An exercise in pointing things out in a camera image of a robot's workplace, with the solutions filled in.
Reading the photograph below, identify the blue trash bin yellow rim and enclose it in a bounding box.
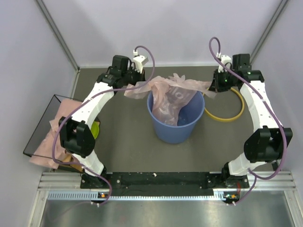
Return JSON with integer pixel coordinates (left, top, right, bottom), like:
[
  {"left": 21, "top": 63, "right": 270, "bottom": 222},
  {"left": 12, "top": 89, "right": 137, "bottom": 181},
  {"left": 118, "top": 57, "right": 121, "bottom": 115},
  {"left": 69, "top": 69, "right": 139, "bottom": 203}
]
[{"left": 147, "top": 91, "right": 205, "bottom": 144}]

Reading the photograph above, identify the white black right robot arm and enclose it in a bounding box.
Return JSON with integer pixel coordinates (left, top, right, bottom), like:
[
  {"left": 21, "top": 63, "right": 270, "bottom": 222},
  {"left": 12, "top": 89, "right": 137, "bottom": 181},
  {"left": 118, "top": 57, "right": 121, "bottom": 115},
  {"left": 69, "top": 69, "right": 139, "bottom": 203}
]
[{"left": 209, "top": 53, "right": 293, "bottom": 187}]

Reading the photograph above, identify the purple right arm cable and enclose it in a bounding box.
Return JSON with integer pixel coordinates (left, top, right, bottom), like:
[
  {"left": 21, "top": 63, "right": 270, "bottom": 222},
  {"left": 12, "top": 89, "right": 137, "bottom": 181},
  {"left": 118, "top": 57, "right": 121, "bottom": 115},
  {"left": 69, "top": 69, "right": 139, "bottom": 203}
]
[{"left": 208, "top": 36, "right": 288, "bottom": 204}]

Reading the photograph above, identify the grey slotted cable duct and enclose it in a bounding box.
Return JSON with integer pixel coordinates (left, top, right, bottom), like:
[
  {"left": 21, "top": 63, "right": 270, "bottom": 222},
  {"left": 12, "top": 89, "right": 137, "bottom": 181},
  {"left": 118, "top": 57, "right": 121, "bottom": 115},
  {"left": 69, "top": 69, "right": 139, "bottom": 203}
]
[{"left": 47, "top": 191, "right": 100, "bottom": 200}]

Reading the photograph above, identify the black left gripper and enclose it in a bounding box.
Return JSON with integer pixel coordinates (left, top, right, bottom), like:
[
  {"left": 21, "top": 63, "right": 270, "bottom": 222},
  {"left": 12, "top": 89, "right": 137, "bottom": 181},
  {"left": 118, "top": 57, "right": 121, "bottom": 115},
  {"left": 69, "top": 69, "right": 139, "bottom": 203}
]
[{"left": 121, "top": 66, "right": 148, "bottom": 91}]

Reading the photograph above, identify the aluminium frame rail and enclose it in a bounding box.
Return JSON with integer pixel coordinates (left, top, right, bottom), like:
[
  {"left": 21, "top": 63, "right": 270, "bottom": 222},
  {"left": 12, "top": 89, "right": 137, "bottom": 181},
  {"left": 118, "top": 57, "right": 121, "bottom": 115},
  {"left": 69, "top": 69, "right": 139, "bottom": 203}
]
[{"left": 29, "top": 171, "right": 303, "bottom": 227}]

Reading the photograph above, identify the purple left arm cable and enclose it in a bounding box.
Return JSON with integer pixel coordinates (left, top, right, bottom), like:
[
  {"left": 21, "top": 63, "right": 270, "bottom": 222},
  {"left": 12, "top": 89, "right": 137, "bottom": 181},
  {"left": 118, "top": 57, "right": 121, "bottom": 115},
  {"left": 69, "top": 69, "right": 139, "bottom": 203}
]
[{"left": 51, "top": 45, "right": 156, "bottom": 205}]

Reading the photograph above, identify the yellow bin rim ring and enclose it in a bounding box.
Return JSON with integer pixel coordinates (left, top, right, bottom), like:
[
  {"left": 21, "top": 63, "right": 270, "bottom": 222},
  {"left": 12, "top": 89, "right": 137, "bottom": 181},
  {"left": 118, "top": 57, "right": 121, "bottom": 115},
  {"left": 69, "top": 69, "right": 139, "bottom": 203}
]
[{"left": 203, "top": 86, "right": 245, "bottom": 123}]

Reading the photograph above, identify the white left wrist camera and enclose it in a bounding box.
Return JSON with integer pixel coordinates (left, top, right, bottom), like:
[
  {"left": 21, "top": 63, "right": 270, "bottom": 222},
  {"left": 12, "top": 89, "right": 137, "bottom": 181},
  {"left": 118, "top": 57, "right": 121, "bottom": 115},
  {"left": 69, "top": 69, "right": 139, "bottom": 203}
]
[{"left": 132, "top": 47, "right": 149, "bottom": 74}]

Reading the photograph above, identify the pink plastic trash bag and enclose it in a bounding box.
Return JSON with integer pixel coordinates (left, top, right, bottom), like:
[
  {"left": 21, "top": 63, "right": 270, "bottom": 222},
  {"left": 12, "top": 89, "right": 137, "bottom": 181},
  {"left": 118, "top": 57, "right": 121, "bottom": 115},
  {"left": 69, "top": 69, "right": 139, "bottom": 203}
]
[
  {"left": 29, "top": 98, "right": 81, "bottom": 169},
  {"left": 124, "top": 73, "right": 216, "bottom": 126}
]

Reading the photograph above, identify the green plate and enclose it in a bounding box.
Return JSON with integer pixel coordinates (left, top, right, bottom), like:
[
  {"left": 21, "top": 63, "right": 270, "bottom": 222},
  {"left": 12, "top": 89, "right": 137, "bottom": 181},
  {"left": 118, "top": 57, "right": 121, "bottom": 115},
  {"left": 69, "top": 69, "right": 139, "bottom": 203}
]
[{"left": 90, "top": 121, "right": 100, "bottom": 139}]

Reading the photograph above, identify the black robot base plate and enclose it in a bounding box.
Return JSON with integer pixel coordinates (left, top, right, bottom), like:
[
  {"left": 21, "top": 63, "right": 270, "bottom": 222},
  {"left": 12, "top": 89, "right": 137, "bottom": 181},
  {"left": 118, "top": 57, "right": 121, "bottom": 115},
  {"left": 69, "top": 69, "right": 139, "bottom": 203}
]
[{"left": 103, "top": 172, "right": 249, "bottom": 197}]

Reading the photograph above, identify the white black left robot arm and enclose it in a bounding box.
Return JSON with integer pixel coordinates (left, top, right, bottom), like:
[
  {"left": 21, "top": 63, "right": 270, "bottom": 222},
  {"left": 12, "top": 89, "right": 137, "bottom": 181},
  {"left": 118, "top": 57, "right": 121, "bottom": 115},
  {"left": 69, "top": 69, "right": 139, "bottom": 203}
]
[{"left": 59, "top": 52, "right": 148, "bottom": 188}]

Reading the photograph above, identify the black wire frame shelf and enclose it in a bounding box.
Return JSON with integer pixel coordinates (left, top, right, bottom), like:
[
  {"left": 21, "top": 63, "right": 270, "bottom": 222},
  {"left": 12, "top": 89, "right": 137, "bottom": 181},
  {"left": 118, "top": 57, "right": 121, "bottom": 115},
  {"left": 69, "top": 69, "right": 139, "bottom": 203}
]
[{"left": 22, "top": 94, "right": 101, "bottom": 173}]

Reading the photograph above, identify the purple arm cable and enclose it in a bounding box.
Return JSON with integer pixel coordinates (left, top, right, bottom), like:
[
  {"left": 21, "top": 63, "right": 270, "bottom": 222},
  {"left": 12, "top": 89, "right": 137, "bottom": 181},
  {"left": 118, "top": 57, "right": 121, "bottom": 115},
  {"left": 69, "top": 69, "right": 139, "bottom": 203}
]
[
  {"left": 51, "top": 45, "right": 156, "bottom": 205},
  {"left": 208, "top": 36, "right": 288, "bottom": 204}
]

